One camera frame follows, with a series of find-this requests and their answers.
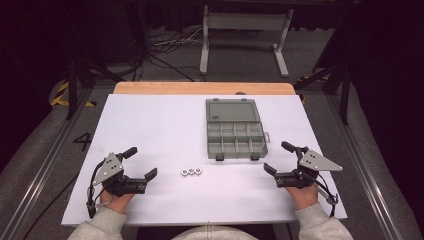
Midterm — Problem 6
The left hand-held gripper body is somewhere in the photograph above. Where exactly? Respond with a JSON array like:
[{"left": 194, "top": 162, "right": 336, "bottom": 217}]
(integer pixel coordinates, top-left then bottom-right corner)
[{"left": 92, "top": 152, "right": 148, "bottom": 198}]

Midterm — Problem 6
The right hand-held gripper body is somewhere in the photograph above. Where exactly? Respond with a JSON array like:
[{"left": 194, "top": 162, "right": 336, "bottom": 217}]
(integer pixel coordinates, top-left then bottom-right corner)
[{"left": 274, "top": 146, "right": 344, "bottom": 190}]

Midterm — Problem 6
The person's left hand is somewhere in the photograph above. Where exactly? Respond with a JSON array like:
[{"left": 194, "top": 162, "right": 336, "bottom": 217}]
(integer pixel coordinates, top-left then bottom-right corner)
[{"left": 99, "top": 189, "right": 135, "bottom": 215}]

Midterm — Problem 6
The person's right hand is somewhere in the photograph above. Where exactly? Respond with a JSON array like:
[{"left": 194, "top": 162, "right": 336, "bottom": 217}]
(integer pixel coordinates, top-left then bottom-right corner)
[{"left": 285, "top": 184, "right": 320, "bottom": 211}]

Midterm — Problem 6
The white table cover board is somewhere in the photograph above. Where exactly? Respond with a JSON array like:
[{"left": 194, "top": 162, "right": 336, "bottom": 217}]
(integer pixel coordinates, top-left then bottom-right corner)
[{"left": 61, "top": 93, "right": 348, "bottom": 227}]

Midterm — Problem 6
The grey plastic compartment box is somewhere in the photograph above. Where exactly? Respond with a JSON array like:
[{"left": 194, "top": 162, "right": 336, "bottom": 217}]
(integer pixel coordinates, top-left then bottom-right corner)
[{"left": 205, "top": 97, "right": 271, "bottom": 162}]

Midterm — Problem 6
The black tripod stand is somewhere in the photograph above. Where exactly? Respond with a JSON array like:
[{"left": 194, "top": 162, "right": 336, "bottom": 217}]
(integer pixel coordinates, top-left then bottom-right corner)
[
  {"left": 65, "top": 54, "right": 127, "bottom": 121},
  {"left": 293, "top": 62, "right": 352, "bottom": 126}
]

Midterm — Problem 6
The person's torso in light clothing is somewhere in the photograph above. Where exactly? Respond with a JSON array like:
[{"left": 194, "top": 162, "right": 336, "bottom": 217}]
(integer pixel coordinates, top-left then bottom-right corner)
[{"left": 170, "top": 225, "right": 260, "bottom": 240}]

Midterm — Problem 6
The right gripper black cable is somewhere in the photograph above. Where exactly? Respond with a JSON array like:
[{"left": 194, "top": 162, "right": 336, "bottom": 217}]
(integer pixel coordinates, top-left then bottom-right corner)
[{"left": 313, "top": 175, "right": 340, "bottom": 218}]

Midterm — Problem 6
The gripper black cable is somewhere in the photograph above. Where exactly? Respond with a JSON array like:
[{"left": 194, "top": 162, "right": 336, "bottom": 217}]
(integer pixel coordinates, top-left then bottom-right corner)
[
  {"left": 85, "top": 159, "right": 106, "bottom": 220},
  {"left": 313, "top": 175, "right": 340, "bottom": 218}
]

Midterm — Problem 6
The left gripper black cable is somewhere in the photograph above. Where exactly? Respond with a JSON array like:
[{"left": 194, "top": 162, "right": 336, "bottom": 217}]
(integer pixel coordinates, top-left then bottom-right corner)
[{"left": 85, "top": 159, "right": 106, "bottom": 220}]

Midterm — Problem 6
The aluminium floor rail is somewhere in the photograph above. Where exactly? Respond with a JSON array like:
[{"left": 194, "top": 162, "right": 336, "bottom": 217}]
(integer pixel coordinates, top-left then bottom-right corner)
[
  {"left": 323, "top": 93, "right": 405, "bottom": 240},
  {"left": 0, "top": 87, "right": 98, "bottom": 240}
]

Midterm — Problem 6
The black floor cable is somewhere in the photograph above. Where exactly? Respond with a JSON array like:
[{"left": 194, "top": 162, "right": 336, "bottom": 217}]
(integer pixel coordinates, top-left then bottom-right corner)
[{"left": 21, "top": 171, "right": 82, "bottom": 240}]

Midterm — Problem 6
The bundle of floor cables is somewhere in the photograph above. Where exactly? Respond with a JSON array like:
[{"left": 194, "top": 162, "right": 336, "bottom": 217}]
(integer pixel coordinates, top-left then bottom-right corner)
[{"left": 131, "top": 24, "right": 208, "bottom": 83}]

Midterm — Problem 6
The white metal stand frame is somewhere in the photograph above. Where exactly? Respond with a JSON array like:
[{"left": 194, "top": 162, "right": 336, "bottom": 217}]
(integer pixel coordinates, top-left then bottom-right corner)
[{"left": 198, "top": 4, "right": 295, "bottom": 79}]

